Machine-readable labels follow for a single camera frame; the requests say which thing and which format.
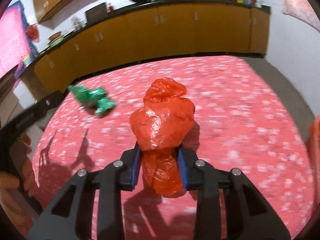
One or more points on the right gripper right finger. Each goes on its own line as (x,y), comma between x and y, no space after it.
(248,214)

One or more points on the red plastic bag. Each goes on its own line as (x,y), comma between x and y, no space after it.
(160,126)

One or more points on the brown lower kitchen cabinets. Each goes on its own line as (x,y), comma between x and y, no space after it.
(155,31)

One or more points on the person left hand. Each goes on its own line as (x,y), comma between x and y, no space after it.
(11,200)

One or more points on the red floral tablecloth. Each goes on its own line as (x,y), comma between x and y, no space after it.
(239,122)

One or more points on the green foil wrapper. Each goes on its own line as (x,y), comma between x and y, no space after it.
(95,99)

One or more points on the pink window curtain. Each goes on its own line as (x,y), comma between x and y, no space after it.
(17,49)

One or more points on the stacked bowls on counter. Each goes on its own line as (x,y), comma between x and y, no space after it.
(55,39)

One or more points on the red plastic basket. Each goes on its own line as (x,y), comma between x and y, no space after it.
(313,147)

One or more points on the glass jar on counter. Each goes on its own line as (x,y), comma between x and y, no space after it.
(77,23)

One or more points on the dark cutting board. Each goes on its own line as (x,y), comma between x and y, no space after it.
(96,14)

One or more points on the small red bottle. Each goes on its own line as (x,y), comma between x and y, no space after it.
(110,8)

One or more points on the pink floral hanging cloth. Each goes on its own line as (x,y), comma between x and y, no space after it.
(301,10)

